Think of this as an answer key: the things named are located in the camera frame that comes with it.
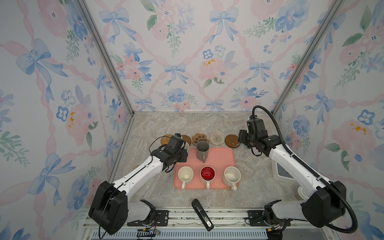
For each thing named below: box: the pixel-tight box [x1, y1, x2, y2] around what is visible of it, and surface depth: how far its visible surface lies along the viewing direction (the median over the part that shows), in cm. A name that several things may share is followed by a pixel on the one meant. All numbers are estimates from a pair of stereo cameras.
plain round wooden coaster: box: [182, 135, 192, 146], surface depth 106 cm
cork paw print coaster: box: [192, 133, 210, 146], surface depth 108 cm
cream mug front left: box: [177, 165, 194, 190], surface depth 82 cm
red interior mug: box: [200, 165, 216, 189], surface depth 83 cm
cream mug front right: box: [222, 166, 242, 191], surface depth 83 cm
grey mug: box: [196, 140, 210, 163], surface depth 90 cm
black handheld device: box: [191, 198, 214, 232], surface depth 73 cm
